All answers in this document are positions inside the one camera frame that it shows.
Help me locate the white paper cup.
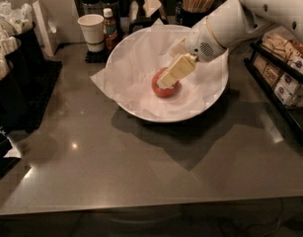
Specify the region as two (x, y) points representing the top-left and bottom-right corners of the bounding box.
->
(78, 14), (105, 52)

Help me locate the black cutlery bin front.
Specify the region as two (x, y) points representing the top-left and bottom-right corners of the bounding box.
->
(0, 61), (28, 128)

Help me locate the small sauce bottle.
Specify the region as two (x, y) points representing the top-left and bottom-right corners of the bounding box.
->
(103, 8), (118, 51)

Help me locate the black rubber mat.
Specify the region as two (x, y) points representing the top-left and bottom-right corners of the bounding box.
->
(7, 60), (62, 133)

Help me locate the black napkin holder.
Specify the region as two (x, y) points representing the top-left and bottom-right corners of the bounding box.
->
(128, 0), (168, 34)

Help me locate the black cup of stirrers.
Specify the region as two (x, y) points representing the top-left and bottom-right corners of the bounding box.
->
(182, 0), (215, 28)

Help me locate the red apple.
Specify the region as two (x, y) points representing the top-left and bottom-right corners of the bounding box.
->
(151, 67), (180, 98)

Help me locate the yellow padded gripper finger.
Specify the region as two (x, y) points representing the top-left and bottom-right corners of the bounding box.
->
(157, 53), (197, 89)

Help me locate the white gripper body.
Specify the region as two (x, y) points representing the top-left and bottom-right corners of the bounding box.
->
(185, 18), (226, 62)

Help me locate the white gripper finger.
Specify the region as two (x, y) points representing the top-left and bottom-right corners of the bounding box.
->
(169, 38), (187, 56)

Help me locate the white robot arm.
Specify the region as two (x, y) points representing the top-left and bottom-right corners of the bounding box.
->
(157, 0), (303, 89)

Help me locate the dark shaker right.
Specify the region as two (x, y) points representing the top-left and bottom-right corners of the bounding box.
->
(99, 0), (123, 38)

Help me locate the black cutlery bin middle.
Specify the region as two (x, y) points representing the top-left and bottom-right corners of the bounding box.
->
(0, 29), (32, 92)

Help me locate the white bowl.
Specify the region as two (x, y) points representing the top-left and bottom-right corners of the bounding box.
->
(106, 24), (230, 123)

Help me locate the white paper liner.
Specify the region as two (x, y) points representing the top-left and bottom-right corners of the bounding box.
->
(89, 18), (230, 115)

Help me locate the black cutlery bin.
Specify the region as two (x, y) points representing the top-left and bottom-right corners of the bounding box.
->
(0, 29), (32, 92)
(0, 1), (45, 74)
(0, 61), (28, 128)

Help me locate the black cutlery bin rear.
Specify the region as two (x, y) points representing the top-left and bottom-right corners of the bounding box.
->
(0, 1), (45, 74)

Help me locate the black small coaster mat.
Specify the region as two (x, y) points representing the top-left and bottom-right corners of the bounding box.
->
(85, 50), (109, 63)

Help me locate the white card stand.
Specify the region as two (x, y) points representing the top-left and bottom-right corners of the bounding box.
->
(33, 0), (58, 57)

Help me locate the black condiment packet rack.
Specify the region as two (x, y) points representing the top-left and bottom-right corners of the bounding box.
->
(244, 34), (303, 143)

